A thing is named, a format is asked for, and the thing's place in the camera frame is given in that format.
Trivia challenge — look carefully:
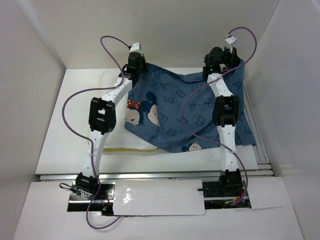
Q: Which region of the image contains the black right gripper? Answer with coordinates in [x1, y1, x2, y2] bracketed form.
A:
[222, 45, 245, 69]

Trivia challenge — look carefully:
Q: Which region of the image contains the blue cartoon print pillowcase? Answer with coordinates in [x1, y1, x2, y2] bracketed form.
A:
[124, 58, 257, 154]

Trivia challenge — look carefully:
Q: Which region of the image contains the white pillow with yellow edge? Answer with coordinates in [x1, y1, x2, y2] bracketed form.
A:
[88, 77, 157, 152]

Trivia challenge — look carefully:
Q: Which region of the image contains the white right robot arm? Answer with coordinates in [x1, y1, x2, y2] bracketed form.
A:
[202, 47, 242, 196]

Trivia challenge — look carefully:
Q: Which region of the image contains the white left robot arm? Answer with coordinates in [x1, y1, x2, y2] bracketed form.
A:
[75, 51, 148, 200]

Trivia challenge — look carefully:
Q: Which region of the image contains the white cover sheet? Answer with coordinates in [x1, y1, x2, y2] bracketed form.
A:
[112, 180, 206, 216]

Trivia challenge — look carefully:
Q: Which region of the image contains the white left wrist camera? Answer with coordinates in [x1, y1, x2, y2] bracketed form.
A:
[129, 42, 143, 55]

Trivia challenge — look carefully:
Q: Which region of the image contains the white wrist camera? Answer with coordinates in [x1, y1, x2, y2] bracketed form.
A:
[225, 35, 238, 49]
[129, 42, 143, 55]

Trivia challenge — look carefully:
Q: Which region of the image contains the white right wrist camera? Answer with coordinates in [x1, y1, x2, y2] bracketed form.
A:
[225, 35, 238, 49]

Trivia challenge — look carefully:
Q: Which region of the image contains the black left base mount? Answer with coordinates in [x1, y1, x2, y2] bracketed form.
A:
[59, 182, 115, 216]

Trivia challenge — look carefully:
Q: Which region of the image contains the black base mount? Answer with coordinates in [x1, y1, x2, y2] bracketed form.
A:
[59, 182, 115, 216]
[197, 181, 252, 210]

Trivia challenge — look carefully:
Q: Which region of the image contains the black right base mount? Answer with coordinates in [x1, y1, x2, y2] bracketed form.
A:
[197, 181, 252, 210]

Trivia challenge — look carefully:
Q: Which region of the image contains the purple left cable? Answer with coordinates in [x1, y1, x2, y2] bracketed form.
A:
[61, 35, 133, 229]

